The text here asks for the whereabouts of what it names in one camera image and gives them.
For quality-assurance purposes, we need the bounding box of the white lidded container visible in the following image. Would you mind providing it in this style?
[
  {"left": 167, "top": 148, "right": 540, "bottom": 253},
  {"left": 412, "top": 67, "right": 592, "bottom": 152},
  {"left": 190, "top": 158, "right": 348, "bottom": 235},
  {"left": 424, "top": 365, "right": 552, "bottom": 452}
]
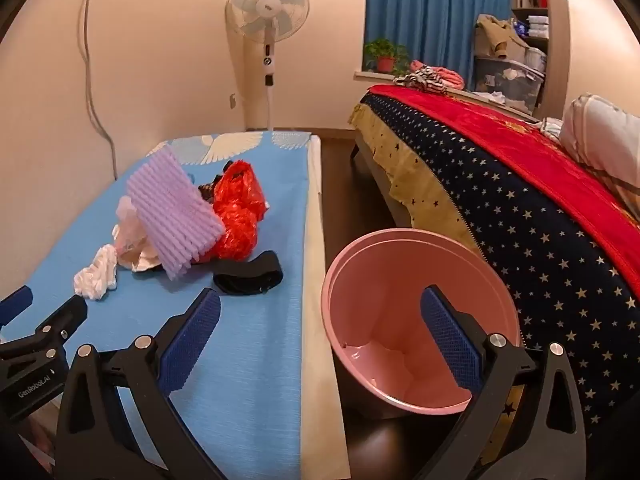
[{"left": 520, "top": 45, "right": 548, "bottom": 78}]

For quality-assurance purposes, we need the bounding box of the potted green plant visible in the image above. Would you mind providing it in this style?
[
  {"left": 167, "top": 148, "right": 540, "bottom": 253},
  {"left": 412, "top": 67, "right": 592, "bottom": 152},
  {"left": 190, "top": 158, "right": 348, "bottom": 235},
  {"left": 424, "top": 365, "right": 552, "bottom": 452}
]
[{"left": 363, "top": 37, "right": 411, "bottom": 77}]

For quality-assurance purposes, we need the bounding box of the pink plastic bin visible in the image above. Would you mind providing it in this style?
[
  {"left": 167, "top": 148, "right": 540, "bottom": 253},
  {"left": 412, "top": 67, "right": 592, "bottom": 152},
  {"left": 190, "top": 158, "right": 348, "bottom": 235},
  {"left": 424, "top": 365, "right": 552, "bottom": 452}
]
[{"left": 321, "top": 228, "right": 523, "bottom": 418}]

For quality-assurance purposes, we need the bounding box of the red plastic bag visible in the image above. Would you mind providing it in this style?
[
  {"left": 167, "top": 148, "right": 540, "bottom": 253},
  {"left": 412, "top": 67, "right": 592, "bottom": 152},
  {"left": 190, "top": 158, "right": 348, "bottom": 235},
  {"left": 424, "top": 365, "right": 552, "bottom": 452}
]
[{"left": 212, "top": 160, "right": 267, "bottom": 262}]

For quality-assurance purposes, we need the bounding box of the blue tablecloth with white print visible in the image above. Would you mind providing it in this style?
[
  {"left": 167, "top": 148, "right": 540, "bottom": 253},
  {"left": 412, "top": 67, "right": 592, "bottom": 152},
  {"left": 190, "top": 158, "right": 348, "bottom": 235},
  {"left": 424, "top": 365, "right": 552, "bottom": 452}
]
[{"left": 0, "top": 130, "right": 313, "bottom": 480}]

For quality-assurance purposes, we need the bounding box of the folded light striped cloth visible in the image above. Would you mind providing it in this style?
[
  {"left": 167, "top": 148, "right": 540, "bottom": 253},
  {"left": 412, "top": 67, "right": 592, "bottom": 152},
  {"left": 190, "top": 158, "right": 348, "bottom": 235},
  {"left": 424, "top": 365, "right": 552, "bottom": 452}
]
[{"left": 539, "top": 116, "right": 566, "bottom": 143}]

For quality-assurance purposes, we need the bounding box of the blue curtain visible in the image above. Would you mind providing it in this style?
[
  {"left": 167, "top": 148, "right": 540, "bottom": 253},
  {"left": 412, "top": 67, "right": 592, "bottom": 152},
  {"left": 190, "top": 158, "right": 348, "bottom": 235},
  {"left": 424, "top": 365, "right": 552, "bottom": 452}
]
[{"left": 365, "top": 0, "right": 516, "bottom": 91}]

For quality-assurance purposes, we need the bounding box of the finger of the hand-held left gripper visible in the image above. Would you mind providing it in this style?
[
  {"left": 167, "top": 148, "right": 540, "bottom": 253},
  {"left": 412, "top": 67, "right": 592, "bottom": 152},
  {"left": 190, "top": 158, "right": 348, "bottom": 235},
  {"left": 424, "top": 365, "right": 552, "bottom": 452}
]
[
  {"left": 0, "top": 286, "right": 34, "bottom": 332},
  {"left": 0, "top": 294, "right": 89, "bottom": 361}
]

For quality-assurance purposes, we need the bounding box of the grey bed frame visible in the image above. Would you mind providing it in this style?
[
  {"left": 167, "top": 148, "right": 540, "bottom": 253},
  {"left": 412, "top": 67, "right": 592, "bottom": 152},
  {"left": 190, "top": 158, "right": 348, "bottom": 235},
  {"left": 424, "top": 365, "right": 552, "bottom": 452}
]
[{"left": 352, "top": 132, "right": 416, "bottom": 231}]

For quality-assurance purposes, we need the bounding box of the beige coat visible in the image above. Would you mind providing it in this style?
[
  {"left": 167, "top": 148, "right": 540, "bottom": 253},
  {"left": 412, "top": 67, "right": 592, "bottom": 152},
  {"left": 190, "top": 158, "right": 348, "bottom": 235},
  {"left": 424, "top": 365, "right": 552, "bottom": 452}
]
[{"left": 475, "top": 13, "right": 531, "bottom": 58}]

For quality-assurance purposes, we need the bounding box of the clear storage box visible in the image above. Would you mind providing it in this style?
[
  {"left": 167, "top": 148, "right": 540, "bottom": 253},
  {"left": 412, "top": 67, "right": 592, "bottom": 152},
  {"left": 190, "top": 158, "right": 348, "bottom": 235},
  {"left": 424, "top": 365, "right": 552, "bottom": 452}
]
[{"left": 472, "top": 55, "right": 546, "bottom": 113}]

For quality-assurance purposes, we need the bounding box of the clear plastic bag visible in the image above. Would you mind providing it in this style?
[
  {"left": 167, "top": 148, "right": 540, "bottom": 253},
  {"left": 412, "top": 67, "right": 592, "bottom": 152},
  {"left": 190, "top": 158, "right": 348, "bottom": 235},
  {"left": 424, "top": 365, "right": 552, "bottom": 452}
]
[{"left": 114, "top": 195, "right": 151, "bottom": 261}]

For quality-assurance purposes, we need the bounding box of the navy star quilt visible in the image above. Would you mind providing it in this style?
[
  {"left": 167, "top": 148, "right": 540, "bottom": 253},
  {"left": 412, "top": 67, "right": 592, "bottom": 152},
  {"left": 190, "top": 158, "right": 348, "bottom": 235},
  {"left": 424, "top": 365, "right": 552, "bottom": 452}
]
[{"left": 348, "top": 85, "right": 640, "bottom": 441}]

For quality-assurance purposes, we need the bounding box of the white tissue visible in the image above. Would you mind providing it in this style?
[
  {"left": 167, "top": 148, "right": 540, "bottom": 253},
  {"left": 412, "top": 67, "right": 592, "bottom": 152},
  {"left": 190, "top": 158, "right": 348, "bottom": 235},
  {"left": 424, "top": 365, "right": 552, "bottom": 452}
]
[{"left": 74, "top": 244, "right": 119, "bottom": 302}]

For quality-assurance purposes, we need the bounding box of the red blanket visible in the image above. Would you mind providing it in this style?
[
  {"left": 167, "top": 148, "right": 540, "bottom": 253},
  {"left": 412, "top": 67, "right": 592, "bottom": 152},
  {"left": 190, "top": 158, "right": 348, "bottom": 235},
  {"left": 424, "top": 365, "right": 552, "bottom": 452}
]
[{"left": 370, "top": 83, "right": 640, "bottom": 301}]

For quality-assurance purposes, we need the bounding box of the white standing fan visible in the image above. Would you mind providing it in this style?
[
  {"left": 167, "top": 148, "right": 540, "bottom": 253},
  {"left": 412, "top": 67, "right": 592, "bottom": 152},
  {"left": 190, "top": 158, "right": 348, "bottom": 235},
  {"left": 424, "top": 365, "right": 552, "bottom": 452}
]
[{"left": 225, "top": 0, "right": 311, "bottom": 133}]

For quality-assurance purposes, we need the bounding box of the grey wall cable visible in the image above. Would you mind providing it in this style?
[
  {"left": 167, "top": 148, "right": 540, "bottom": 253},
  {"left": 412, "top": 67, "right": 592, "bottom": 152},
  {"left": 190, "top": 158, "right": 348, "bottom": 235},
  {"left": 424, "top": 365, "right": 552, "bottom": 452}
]
[{"left": 80, "top": 0, "right": 119, "bottom": 181}]

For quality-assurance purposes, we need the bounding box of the striped pillow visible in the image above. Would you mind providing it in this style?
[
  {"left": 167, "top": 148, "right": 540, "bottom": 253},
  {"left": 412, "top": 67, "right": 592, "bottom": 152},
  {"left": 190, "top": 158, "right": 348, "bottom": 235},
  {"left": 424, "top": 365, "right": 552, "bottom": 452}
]
[{"left": 559, "top": 92, "right": 640, "bottom": 211}]

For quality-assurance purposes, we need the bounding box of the pink garment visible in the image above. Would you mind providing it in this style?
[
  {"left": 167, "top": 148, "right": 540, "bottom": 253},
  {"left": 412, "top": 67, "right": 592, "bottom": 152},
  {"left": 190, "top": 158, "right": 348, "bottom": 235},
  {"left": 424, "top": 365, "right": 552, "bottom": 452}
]
[{"left": 410, "top": 60, "right": 466, "bottom": 90}]

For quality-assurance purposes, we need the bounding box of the purple ridged foam sheet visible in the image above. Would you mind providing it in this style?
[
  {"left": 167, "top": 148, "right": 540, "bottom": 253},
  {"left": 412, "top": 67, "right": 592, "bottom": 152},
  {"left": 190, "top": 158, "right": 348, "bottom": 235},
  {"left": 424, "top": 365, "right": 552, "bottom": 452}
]
[{"left": 125, "top": 147, "right": 226, "bottom": 281}]

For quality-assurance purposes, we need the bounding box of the wooden wall shelf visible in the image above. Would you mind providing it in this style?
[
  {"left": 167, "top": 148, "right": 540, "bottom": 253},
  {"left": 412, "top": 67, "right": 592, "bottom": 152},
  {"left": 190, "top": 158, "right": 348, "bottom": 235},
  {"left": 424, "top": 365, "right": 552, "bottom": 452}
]
[{"left": 510, "top": 0, "right": 571, "bottom": 121}]

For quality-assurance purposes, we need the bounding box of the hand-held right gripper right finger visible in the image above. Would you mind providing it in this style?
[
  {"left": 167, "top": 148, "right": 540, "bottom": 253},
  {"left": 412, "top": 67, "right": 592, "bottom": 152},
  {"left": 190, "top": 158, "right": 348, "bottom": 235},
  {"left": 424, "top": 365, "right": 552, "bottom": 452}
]
[{"left": 415, "top": 285, "right": 588, "bottom": 480}]

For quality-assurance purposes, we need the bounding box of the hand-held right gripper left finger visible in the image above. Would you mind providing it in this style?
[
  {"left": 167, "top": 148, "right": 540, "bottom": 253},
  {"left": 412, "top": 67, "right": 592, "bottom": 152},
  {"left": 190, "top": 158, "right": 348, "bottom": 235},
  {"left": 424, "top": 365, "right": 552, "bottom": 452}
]
[{"left": 55, "top": 287, "right": 226, "bottom": 480}]

